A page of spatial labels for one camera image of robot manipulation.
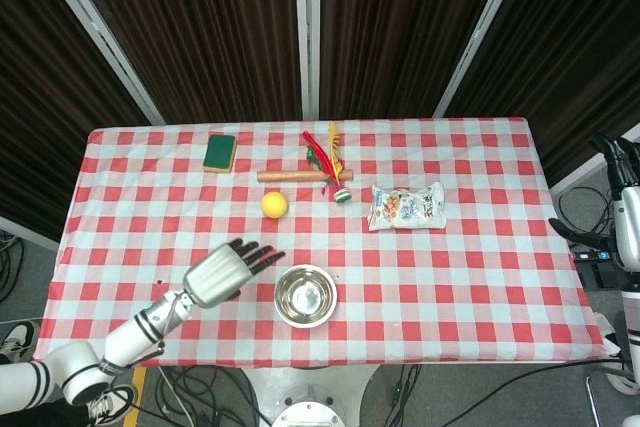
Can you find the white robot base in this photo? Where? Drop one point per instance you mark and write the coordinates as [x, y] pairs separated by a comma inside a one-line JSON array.
[[310, 412]]

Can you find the white black sneaker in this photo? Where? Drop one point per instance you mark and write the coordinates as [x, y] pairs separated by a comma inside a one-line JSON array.
[[17, 342], [607, 334], [110, 407]]

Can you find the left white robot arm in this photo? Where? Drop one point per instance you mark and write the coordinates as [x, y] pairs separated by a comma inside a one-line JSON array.
[[130, 337]]

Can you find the white partition post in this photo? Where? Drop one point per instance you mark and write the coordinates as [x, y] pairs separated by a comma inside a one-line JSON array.
[[97, 29], [479, 32], [307, 32]]

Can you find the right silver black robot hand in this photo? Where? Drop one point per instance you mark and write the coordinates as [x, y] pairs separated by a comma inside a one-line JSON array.
[[630, 227]]

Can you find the colourful feather shuttlecock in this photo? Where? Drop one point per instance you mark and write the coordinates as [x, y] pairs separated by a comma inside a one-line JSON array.
[[342, 195]]

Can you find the white partition base rail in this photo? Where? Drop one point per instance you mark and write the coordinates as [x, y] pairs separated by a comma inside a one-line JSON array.
[[575, 177], [30, 236]]

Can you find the dark brown curtain panel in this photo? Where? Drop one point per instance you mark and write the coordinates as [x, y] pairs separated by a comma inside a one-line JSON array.
[[400, 32], [575, 47], [50, 97], [200, 37]]

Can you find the white snack bag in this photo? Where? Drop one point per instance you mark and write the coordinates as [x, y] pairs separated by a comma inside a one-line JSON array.
[[405, 209]]

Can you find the red white checkered tablecloth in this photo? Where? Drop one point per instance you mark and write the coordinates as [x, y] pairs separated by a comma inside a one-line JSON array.
[[400, 272]]

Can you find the yellow ball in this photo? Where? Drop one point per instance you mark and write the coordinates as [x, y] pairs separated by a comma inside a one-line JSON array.
[[275, 205]]

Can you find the black power strip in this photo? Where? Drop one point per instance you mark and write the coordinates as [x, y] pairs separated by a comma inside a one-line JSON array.
[[597, 272]]

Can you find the green yellow scouring sponge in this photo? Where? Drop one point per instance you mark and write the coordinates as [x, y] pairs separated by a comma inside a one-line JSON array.
[[220, 152]]

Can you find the wooden rolling pin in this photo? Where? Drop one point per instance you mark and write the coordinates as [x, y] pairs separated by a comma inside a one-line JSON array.
[[285, 176]]

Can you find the yellow floor tape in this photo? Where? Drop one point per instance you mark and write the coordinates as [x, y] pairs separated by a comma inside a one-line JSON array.
[[134, 397]]

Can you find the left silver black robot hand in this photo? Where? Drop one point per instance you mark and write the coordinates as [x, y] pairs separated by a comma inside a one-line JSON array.
[[215, 277]]

